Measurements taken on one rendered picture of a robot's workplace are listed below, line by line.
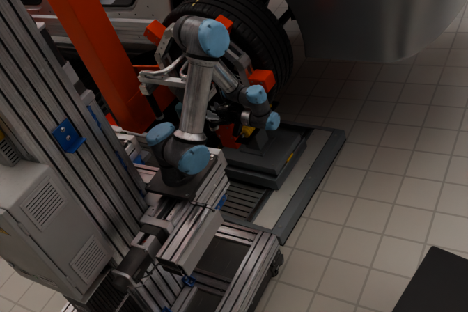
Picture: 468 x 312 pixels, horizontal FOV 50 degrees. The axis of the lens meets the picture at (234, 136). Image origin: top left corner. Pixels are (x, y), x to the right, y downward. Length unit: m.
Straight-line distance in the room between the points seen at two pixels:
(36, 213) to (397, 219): 1.73
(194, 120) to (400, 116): 1.76
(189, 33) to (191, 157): 0.41
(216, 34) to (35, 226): 0.82
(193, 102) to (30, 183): 0.57
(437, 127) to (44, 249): 2.24
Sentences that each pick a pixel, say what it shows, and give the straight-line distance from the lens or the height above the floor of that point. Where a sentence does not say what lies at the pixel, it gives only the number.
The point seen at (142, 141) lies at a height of 0.36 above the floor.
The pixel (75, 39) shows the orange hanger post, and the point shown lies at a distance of 2.63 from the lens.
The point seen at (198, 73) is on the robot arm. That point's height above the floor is 1.24.
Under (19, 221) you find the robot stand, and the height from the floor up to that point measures 1.17.
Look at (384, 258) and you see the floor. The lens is 2.53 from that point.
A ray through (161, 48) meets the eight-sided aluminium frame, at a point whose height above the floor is 1.01.
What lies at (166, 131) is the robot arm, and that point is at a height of 1.05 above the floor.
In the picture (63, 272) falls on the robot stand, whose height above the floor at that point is 0.90.
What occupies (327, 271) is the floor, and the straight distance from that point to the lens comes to 2.52.
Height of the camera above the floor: 2.08
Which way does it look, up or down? 38 degrees down
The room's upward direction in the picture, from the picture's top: 22 degrees counter-clockwise
